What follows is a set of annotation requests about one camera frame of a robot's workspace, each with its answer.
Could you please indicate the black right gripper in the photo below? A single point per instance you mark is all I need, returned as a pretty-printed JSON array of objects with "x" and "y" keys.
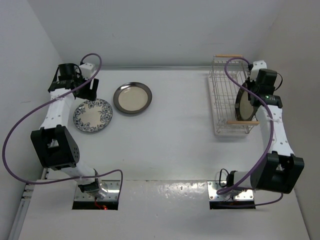
[{"x": 249, "y": 84}]

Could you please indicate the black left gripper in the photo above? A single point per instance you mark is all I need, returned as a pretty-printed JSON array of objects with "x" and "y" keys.
[{"x": 90, "y": 94}]

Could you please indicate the blue floral ceramic plate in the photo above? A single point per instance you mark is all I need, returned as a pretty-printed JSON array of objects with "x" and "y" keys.
[{"x": 92, "y": 116}]

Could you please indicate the dark rimmed beige plate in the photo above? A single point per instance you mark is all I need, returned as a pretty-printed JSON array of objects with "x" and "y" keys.
[{"x": 132, "y": 98}]

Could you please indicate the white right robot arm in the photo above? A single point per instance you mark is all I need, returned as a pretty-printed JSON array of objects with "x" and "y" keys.
[{"x": 278, "y": 169}]

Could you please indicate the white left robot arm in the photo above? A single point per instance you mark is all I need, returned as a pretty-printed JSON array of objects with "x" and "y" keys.
[{"x": 53, "y": 143}]

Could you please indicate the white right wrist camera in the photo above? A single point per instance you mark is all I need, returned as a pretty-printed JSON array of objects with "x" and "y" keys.
[{"x": 256, "y": 66}]

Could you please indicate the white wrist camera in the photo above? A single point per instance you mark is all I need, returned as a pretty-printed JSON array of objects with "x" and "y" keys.
[
  {"x": 87, "y": 70},
  {"x": 256, "y": 66}
]

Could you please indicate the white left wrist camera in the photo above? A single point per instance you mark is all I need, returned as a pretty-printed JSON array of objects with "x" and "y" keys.
[{"x": 87, "y": 70}]

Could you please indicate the white wire dish rack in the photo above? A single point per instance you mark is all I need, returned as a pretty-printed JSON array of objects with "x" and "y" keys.
[{"x": 227, "y": 72}]

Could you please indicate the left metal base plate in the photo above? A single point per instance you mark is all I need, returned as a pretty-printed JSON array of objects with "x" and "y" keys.
[{"x": 101, "y": 190}]

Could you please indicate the metal base plate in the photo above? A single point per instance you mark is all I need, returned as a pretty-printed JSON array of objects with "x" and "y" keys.
[
  {"x": 238, "y": 195},
  {"x": 101, "y": 190}
]

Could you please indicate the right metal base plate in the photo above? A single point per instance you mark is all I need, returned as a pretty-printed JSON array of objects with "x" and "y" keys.
[{"x": 238, "y": 195}]

